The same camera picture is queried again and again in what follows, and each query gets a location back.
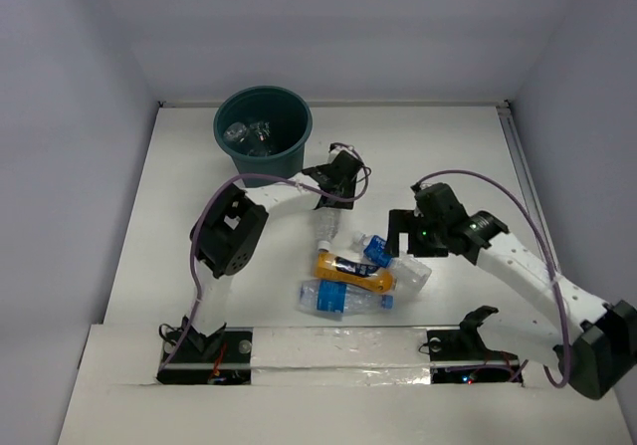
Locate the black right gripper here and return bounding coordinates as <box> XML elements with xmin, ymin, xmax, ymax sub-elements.
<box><xmin>383</xmin><ymin>208</ymin><xmax>449</xmax><ymax>257</ymax></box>

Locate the clear ribbed plastic bottle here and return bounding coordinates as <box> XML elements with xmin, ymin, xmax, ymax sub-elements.
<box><xmin>315</xmin><ymin>208</ymin><xmax>341</xmax><ymax>252</ymax></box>

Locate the blue label white-cap bottle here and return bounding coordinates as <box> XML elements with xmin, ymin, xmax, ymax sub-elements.
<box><xmin>351</xmin><ymin>232</ymin><xmax>432</xmax><ymax>295</ymax></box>

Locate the orange juice bottle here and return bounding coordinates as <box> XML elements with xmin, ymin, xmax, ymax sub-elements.
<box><xmin>313</xmin><ymin>252</ymin><xmax>396</xmax><ymax>294</ymax></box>

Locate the clear bottle white cap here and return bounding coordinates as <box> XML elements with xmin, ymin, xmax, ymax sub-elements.
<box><xmin>248</xmin><ymin>120</ymin><xmax>278</xmax><ymax>157</ymax></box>

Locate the clear bottle blue cap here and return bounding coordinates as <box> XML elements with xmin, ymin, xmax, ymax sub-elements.
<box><xmin>297</xmin><ymin>279</ymin><xmax>394</xmax><ymax>318</ymax></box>

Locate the clear crushed plastic bottle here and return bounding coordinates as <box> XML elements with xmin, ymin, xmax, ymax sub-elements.
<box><xmin>223</xmin><ymin>121</ymin><xmax>251</xmax><ymax>149</ymax></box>

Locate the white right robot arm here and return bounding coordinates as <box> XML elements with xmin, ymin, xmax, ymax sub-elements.
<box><xmin>412</xmin><ymin>183</ymin><xmax>636</xmax><ymax>400</ymax></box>

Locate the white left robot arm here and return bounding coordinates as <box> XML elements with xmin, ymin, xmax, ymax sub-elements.
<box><xmin>177</xmin><ymin>142</ymin><xmax>370</xmax><ymax>360</ymax></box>

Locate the dark green plastic bin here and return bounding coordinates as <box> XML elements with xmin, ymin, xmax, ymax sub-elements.
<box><xmin>212</xmin><ymin>86</ymin><xmax>313</xmax><ymax>178</ymax></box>

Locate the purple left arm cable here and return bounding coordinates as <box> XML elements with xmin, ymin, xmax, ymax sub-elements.
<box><xmin>163</xmin><ymin>141</ymin><xmax>373</xmax><ymax>366</ymax></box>

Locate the silver aluminium mounting rail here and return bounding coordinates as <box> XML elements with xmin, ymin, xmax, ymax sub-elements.
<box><xmin>156</xmin><ymin>327</ymin><xmax>524</xmax><ymax>386</ymax></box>

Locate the aluminium side rail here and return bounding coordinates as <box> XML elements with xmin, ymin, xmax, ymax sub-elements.
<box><xmin>496</xmin><ymin>102</ymin><xmax>561</xmax><ymax>272</ymax></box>

